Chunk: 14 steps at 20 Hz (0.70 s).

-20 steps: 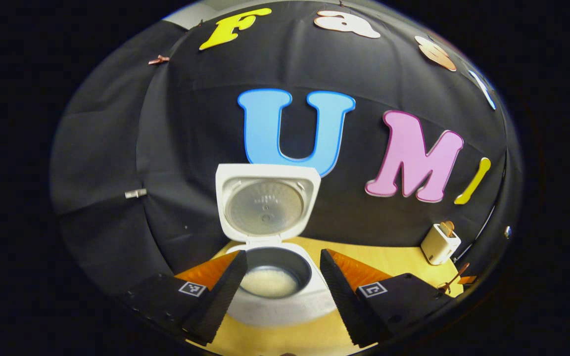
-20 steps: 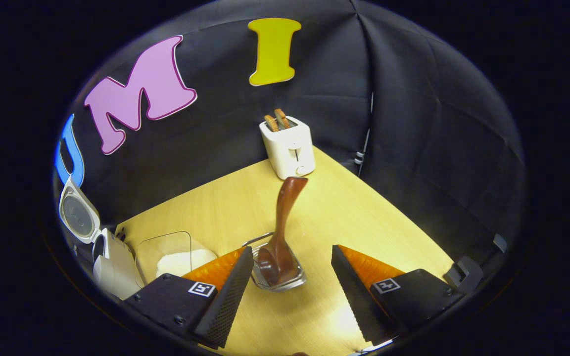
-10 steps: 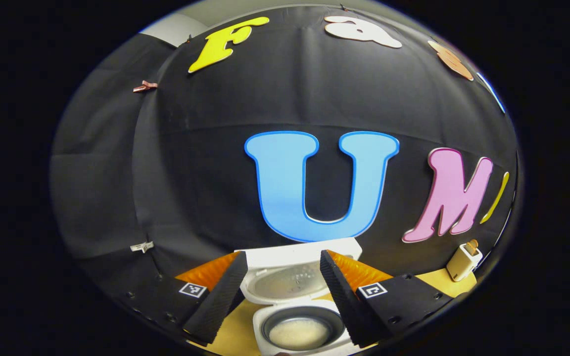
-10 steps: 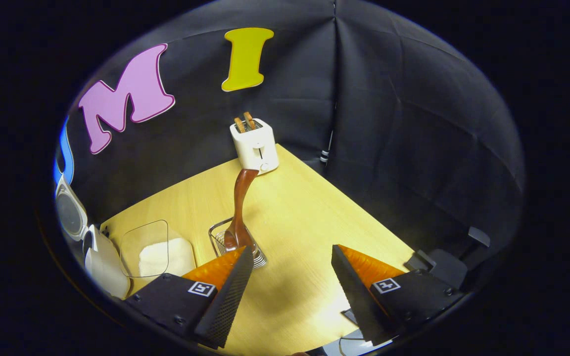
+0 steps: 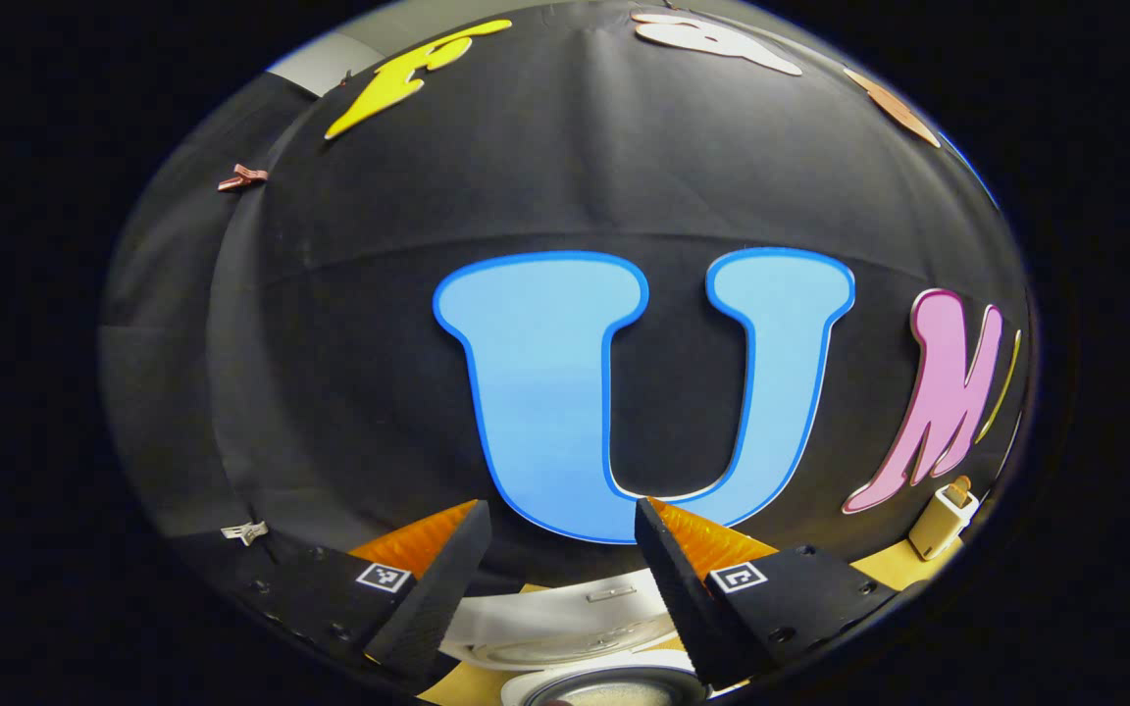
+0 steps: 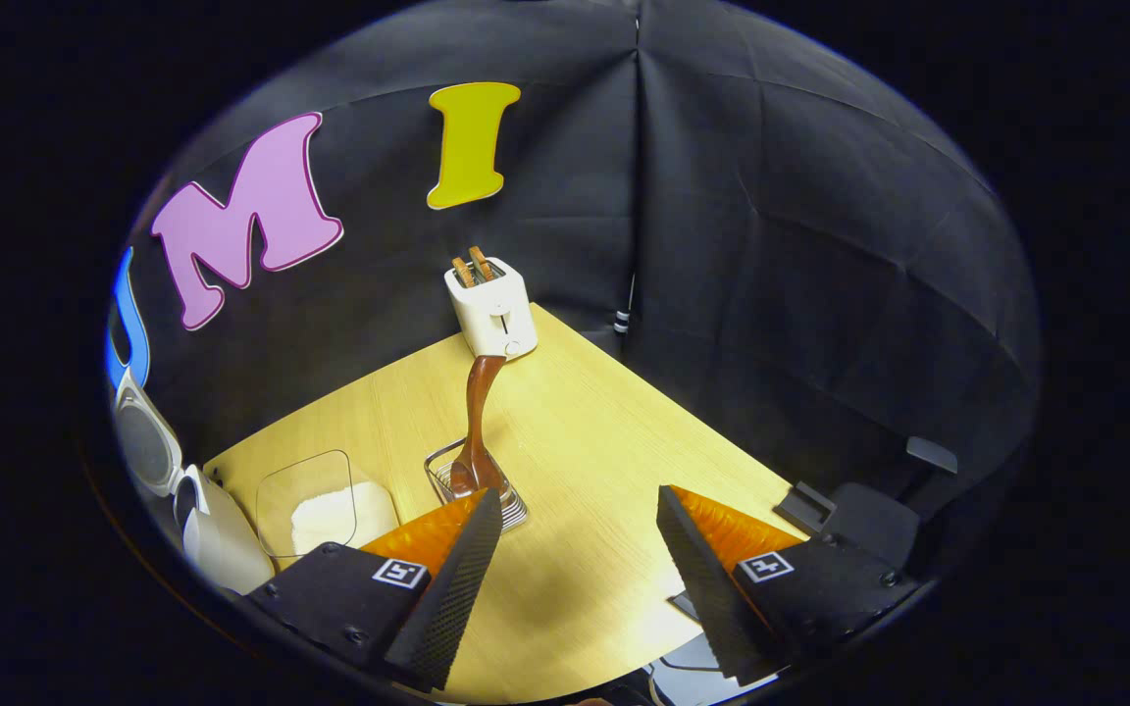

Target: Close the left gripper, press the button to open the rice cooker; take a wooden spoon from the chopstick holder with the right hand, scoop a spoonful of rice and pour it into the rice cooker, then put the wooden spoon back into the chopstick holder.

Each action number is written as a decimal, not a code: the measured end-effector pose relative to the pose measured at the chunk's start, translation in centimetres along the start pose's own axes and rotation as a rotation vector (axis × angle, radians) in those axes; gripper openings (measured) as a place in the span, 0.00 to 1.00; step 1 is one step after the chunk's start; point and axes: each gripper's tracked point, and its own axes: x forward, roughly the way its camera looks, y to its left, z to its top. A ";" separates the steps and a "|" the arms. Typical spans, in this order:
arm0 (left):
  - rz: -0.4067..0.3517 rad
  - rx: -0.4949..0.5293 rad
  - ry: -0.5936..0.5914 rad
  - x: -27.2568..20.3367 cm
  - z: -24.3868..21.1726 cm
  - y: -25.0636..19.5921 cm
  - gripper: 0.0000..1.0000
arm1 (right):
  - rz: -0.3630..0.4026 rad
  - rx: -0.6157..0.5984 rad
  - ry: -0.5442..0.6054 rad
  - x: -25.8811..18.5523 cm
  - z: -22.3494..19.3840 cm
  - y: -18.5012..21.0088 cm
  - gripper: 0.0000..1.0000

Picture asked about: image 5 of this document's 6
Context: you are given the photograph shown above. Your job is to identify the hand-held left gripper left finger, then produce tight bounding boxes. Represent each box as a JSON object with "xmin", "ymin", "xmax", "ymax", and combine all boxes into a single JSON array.
[{"xmin": 231, "ymin": 498, "xmax": 492, "ymax": 687}]

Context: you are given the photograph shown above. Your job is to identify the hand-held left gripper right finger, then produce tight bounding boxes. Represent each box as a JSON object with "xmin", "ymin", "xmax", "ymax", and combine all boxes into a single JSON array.
[{"xmin": 634, "ymin": 495, "xmax": 904, "ymax": 687}]

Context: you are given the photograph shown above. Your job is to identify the white rice cooker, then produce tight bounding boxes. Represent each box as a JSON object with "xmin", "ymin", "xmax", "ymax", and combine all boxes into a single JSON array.
[{"xmin": 418, "ymin": 567, "xmax": 723, "ymax": 706}]

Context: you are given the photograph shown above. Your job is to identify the black backdrop cloth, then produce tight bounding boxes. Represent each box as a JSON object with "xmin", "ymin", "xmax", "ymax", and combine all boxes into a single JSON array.
[{"xmin": 99, "ymin": 0, "xmax": 1037, "ymax": 589}]

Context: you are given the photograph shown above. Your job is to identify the white toaster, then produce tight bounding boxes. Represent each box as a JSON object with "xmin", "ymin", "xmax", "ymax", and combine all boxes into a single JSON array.
[{"xmin": 908, "ymin": 483, "xmax": 980, "ymax": 561}]

